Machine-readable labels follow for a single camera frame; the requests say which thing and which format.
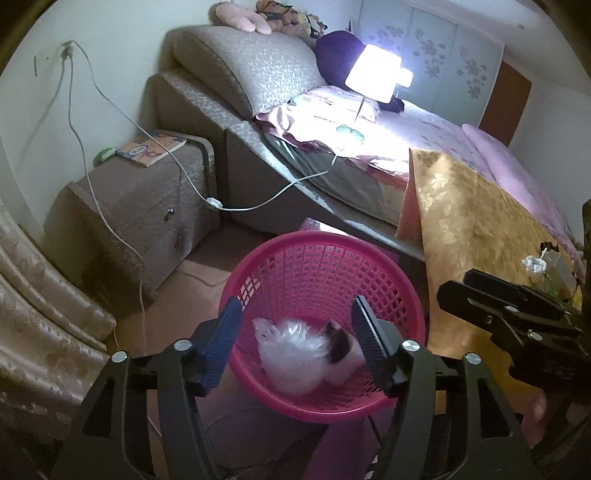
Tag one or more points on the pink and dark wrapper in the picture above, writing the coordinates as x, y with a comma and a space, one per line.
346, 364

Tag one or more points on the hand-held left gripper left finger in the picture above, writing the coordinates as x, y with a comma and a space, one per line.
226, 337

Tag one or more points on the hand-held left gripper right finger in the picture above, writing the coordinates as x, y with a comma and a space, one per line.
367, 337

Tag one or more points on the golden floral tablecloth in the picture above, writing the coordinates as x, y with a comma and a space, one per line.
471, 217

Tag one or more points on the brown wooden door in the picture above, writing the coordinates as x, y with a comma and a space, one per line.
505, 101

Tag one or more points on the dark purple plush toy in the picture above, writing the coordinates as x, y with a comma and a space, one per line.
334, 55

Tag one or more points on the small green object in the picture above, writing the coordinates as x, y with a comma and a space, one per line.
104, 156

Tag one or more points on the colourful plush toy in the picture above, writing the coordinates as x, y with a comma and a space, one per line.
286, 18

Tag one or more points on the white wall plug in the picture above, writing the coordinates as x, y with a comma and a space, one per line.
68, 50

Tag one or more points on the pink satin pillow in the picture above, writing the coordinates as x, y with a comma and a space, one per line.
300, 115

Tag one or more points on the pink plastic basket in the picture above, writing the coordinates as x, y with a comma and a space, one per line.
314, 267

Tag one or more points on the white table lamp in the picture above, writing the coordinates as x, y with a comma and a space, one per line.
374, 74

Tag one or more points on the clear plastic bag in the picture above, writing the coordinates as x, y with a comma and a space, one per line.
291, 353

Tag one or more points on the brown upholstered nightstand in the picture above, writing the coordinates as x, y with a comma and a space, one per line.
138, 203

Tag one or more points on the person's right hand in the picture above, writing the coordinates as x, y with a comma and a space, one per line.
538, 411

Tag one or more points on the upholstered bed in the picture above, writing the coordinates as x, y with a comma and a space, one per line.
258, 175

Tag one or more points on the flower-patterned wardrobe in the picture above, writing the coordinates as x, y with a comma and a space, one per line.
429, 46

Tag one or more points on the grey patterned headboard cushion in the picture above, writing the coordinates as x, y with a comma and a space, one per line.
249, 64

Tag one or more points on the beige patterned curtain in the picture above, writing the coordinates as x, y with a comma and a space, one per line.
41, 323

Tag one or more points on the pink neck pillow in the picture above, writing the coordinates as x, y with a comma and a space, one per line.
240, 16

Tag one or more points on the orange paperback book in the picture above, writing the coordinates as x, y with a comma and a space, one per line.
152, 147

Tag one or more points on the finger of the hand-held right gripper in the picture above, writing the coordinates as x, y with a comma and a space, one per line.
503, 288
475, 309

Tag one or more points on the small white wrapper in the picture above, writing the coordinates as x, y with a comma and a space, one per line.
535, 265

